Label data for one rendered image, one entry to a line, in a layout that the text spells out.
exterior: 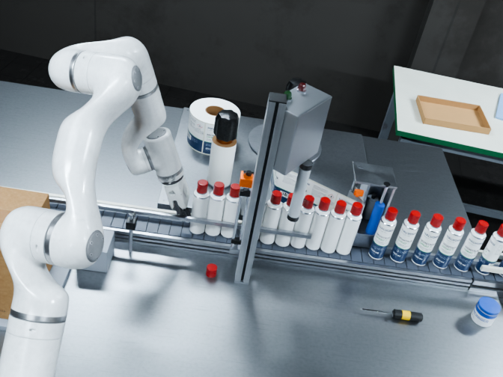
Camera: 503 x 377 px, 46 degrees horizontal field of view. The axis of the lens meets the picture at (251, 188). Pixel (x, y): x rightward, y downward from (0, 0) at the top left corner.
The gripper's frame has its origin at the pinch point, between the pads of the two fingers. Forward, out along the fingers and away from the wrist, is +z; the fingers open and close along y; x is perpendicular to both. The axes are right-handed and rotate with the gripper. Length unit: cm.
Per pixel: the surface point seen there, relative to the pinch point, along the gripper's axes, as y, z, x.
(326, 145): 64, 24, -47
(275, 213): -2.6, 2.6, -29.7
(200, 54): 251, 53, 38
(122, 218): 0.4, -1.0, 21.4
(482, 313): -20, 39, -90
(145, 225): -1.3, 1.7, 13.9
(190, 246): -5.5, 9.6, -0.1
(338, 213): -1.9, 6.4, -49.5
